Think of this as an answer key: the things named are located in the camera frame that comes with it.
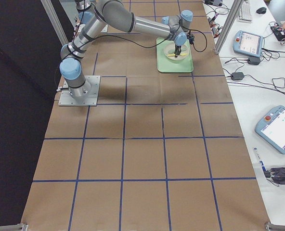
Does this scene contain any black power adapter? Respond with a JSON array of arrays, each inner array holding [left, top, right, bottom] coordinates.
[[247, 57, 261, 65], [231, 72, 245, 81]]

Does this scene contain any far teach pendant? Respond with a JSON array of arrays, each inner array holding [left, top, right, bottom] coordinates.
[[233, 30, 263, 58]]

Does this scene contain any yellow plastic fork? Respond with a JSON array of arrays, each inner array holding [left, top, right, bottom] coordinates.
[[167, 53, 188, 58]]

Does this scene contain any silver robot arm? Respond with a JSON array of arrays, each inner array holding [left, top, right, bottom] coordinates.
[[59, 0, 194, 100], [75, 0, 96, 24]]

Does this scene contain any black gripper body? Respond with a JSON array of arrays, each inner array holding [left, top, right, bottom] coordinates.
[[174, 33, 194, 53]]

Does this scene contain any dark folded cloth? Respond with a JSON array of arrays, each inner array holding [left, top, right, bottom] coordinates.
[[264, 167, 285, 186]]

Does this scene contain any aluminium frame post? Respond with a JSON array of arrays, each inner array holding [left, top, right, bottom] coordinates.
[[214, 0, 243, 55]]

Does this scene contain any white keyboard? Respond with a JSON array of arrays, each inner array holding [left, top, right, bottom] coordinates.
[[238, 0, 252, 23]]

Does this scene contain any white round plate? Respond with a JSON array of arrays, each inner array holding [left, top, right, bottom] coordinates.
[[163, 42, 190, 61]]

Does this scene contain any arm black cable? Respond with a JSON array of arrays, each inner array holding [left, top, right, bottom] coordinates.
[[53, 28, 207, 92]]

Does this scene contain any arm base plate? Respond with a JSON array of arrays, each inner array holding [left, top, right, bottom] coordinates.
[[101, 25, 108, 33], [58, 76, 101, 106]]

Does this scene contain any teach pendant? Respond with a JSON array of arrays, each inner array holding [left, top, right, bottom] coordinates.
[[255, 105, 285, 154], [233, 30, 263, 58]]

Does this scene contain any black computer mouse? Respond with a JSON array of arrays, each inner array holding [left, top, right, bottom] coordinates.
[[256, 7, 267, 14]]

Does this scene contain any light green tray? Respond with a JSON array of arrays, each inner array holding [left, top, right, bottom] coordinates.
[[156, 38, 194, 73]]

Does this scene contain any near teach pendant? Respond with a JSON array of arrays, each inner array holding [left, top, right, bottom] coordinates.
[[255, 105, 285, 154]]

